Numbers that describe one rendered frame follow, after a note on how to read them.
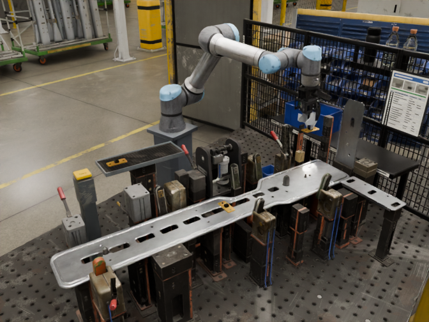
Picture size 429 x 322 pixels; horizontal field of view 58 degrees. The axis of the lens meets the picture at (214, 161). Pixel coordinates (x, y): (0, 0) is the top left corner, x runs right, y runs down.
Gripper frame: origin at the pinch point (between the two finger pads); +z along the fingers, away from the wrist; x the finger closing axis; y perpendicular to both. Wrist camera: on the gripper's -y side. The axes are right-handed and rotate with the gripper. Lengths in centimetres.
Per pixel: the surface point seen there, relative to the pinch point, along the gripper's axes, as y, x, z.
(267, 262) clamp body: 44, 22, 40
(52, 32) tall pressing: -60, -824, 84
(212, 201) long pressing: 50, -7, 24
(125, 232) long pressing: 90, -7, 21
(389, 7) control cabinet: -579, -363, 58
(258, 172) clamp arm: 18.9, -13.7, 24.3
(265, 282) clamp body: 45, 23, 51
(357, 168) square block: -22.5, 11.6, 25.9
